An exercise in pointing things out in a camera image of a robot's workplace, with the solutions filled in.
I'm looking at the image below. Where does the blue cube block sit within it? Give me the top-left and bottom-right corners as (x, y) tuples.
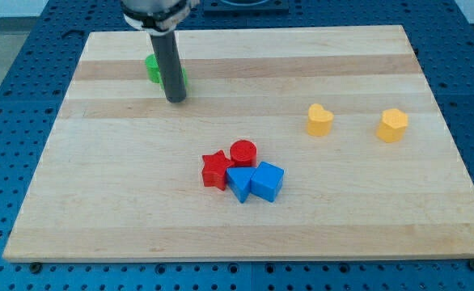
(251, 162), (285, 202)

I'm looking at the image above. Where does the yellow hexagon block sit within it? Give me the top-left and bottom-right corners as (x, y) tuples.
(376, 108), (408, 143)

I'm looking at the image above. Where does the green block behind rod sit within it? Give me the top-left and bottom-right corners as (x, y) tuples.
(158, 67), (188, 91)

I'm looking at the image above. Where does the wooden board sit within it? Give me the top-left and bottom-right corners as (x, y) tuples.
(3, 25), (474, 263)

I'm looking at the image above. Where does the yellow heart block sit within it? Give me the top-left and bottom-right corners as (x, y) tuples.
(307, 103), (334, 137)

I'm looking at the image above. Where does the green round block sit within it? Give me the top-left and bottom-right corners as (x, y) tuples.
(145, 54), (161, 83)

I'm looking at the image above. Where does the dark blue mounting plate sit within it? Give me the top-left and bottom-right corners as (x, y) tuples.
(201, 0), (290, 15)

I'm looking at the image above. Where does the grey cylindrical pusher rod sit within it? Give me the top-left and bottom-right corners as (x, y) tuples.
(150, 32), (187, 103)

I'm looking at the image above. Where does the red star block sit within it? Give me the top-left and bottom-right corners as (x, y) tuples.
(201, 150), (235, 191)

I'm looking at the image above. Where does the blue triangle block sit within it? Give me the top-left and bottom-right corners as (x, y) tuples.
(226, 167), (256, 204)

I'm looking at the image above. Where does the red cylinder block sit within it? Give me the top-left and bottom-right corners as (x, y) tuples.
(230, 140), (257, 167)

